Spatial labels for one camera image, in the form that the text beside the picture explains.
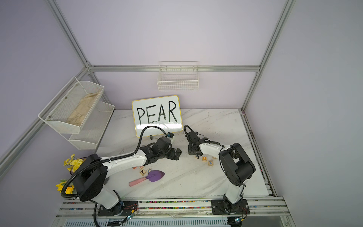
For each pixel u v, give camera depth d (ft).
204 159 2.97
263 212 2.48
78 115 2.51
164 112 3.33
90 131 3.04
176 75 3.14
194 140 2.46
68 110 2.51
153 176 2.72
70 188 1.92
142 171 2.81
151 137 3.35
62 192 1.30
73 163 2.09
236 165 1.57
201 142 2.13
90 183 1.42
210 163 2.91
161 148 2.22
